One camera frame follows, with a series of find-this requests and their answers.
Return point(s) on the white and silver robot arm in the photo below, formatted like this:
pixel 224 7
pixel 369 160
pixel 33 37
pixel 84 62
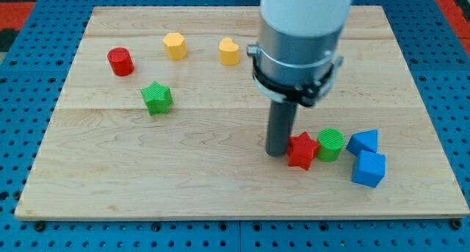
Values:
pixel 296 44

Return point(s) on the yellow heart block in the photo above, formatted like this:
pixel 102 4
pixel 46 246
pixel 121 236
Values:
pixel 229 52

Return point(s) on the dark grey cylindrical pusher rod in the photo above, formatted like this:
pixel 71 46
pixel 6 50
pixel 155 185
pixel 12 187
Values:
pixel 279 127

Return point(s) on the red star block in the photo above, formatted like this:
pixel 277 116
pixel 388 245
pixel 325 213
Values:
pixel 302 150

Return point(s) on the light wooden board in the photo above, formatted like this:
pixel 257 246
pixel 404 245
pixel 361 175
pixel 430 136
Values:
pixel 104 158

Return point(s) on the green star block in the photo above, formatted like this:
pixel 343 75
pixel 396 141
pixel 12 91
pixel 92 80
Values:
pixel 157 98

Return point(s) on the yellow hexagon block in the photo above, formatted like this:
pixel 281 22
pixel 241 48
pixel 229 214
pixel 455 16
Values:
pixel 175 46

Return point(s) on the green cylinder block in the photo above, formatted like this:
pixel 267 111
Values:
pixel 331 143

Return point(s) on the red cylinder block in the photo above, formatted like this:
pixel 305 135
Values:
pixel 120 61

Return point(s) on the blue triangle block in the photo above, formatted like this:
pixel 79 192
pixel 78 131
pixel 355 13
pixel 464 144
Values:
pixel 363 141

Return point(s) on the blue cube block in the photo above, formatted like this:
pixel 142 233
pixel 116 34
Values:
pixel 369 168

